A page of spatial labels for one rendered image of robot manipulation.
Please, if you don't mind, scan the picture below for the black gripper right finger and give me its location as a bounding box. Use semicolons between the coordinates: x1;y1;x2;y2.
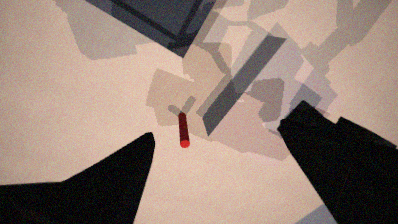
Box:
279;119;398;224

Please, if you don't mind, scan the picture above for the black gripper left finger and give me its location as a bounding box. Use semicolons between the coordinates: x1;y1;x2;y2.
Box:
0;132;155;224

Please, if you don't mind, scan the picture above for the dark red peg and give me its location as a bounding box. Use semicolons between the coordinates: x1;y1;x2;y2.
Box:
178;112;190;148

